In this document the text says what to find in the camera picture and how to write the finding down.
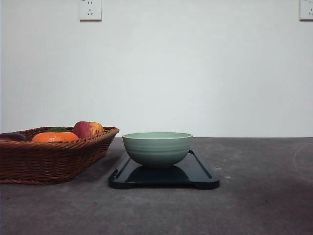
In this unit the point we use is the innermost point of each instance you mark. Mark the white wall socket right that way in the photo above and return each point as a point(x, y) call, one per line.
point(305, 11)

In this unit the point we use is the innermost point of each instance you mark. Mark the white wall socket left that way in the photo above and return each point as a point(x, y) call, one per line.
point(89, 11)

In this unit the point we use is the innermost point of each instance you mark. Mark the black rectangular tray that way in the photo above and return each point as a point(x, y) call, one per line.
point(193, 173)

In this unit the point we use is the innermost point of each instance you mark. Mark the red yellow apple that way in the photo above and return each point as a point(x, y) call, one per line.
point(85, 129)

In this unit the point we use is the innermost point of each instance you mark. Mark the dark green fruit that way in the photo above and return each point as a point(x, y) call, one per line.
point(57, 129)

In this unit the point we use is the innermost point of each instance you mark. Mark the green ceramic bowl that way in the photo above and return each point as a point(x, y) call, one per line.
point(157, 148)

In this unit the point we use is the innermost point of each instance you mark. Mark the orange tangerine fruit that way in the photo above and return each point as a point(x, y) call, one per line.
point(55, 136)

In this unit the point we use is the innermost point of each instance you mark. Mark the brown wicker basket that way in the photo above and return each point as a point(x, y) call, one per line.
point(51, 155)

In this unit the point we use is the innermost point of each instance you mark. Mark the dark purple fruit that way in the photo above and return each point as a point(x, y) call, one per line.
point(12, 137)

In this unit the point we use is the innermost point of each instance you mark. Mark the white wall socket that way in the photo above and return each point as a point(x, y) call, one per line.
point(89, 11)
point(305, 11)

